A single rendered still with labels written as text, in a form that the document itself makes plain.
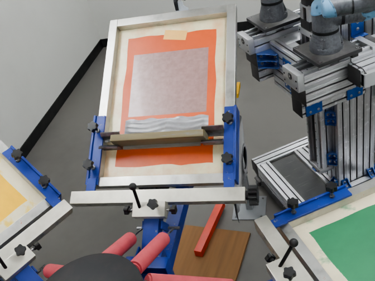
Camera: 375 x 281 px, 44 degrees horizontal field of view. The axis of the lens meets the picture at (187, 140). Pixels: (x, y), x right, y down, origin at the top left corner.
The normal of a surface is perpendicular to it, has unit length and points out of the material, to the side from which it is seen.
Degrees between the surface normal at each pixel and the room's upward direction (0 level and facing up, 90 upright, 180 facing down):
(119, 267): 0
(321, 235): 0
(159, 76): 32
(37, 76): 90
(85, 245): 0
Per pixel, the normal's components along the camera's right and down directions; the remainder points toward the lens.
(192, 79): -0.27, -0.35
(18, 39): 0.96, -0.05
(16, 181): 0.22, -0.53
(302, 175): -0.21, -0.79
